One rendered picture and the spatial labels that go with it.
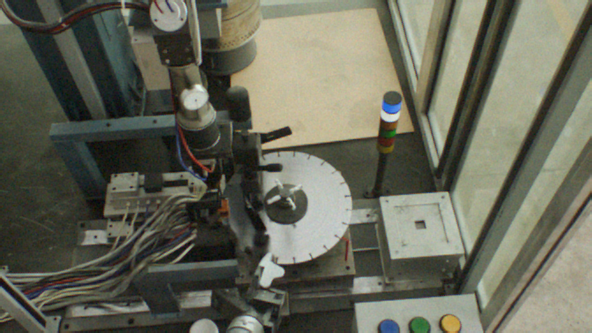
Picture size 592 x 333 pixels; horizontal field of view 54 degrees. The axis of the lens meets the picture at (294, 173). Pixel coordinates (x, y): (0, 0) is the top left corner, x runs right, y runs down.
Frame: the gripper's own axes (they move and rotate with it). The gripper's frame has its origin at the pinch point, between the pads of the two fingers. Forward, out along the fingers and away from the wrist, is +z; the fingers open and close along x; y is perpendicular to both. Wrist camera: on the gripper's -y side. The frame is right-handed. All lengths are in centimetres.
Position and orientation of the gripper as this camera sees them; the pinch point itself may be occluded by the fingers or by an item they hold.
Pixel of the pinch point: (264, 278)
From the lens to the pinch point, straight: 143.6
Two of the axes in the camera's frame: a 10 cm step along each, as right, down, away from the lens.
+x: 1.2, -9.2, -3.7
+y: 9.7, 1.9, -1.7
